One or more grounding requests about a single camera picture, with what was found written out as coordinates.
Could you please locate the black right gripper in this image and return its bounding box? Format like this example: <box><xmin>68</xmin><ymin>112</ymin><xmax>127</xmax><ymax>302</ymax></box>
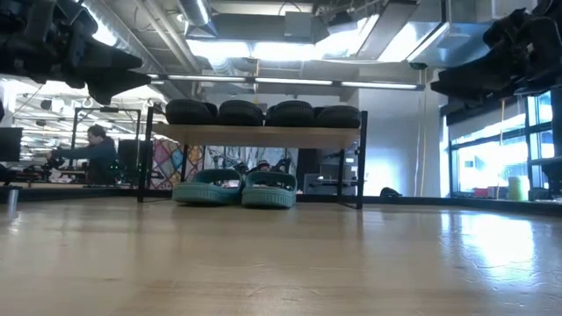
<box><xmin>431</xmin><ymin>8</ymin><xmax>562</xmax><ymax>102</ymax></box>

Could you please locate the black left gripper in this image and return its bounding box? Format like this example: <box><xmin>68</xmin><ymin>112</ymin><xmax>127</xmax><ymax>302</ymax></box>
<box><xmin>29</xmin><ymin>0</ymin><xmax>154</xmax><ymax>106</ymax></box>

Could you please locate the green rubber slide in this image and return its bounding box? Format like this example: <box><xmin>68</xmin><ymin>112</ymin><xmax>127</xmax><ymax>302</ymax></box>
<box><xmin>171</xmin><ymin>169</ymin><xmax>244</xmax><ymax>206</ymax></box>
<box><xmin>241</xmin><ymin>170</ymin><xmax>299</xmax><ymax>209</ymax></box>

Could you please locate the person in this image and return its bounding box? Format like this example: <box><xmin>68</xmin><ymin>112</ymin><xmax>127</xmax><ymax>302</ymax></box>
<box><xmin>46</xmin><ymin>124</ymin><xmax>119</xmax><ymax>185</ymax></box>
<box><xmin>245</xmin><ymin>158</ymin><xmax>285</xmax><ymax>176</ymax></box>

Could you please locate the colourful patchwork quilt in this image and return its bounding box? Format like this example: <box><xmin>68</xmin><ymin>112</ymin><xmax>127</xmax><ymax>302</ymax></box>
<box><xmin>151</xmin><ymin>139</ymin><xmax>205</xmax><ymax>190</ymax></box>

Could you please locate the black monitor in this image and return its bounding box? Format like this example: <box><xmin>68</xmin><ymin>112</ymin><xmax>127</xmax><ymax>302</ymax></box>
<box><xmin>0</xmin><ymin>126</ymin><xmax>24</xmax><ymax>163</ymax></box>

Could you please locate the yellow-green cylinder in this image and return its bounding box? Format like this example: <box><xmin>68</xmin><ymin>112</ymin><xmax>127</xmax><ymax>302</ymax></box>
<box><xmin>508</xmin><ymin>175</ymin><xmax>527</xmax><ymax>202</ymax></box>

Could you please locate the grey ceiling junction box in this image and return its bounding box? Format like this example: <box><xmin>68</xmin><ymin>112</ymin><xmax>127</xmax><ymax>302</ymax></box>
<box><xmin>284</xmin><ymin>11</ymin><xmax>313</xmax><ymax>39</ymax></box>

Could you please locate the grey storage box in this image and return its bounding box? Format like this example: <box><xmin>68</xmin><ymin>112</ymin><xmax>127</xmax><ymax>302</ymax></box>
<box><xmin>302</xmin><ymin>172</ymin><xmax>340</xmax><ymax>197</ymax></box>

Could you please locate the ribbed silver air duct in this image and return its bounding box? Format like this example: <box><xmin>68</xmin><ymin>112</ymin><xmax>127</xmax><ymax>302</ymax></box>
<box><xmin>81</xmin><ymin>0</ymin><xmax>207</xmax><ymax>104</ymax></box>

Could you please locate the smooth silver air duct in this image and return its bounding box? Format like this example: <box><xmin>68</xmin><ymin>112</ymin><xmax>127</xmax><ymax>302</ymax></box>
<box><xmin>177</xmin><ymin>0</ymin><xmax>219</xmax><ymax>39</ymax></box>

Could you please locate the large window with black frame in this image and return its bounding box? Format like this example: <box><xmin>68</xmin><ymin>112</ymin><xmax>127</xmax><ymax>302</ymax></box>
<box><xmin>447</xmin><ymin>90</ymin><xmax>562</xmax><ymax>201</ymax></box>

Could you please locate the silver metal post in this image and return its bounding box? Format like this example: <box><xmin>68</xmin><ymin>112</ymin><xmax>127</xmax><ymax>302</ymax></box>
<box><xmin>6</xmin><ymin>186</ymin><xmax>21</xmax><ymax>219</ymax></box>

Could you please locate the wooden shelf with black frame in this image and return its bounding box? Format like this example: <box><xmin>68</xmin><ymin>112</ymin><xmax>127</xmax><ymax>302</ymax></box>
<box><xmin>137</xmin><ymin>106</ymin><xmax>368</xmax><ymax>211</ymax></box>

